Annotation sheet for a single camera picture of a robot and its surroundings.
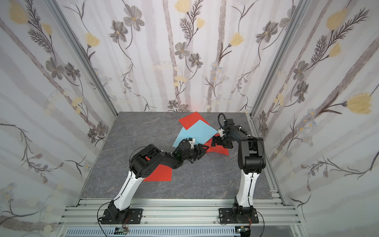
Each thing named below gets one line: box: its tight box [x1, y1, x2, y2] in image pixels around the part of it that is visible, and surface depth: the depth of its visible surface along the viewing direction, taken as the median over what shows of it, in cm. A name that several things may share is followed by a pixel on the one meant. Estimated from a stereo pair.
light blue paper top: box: [182, 119, 219, 145], surface depth 114 cm
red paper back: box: [178, 111, 211, 131], surface depth 121 cm
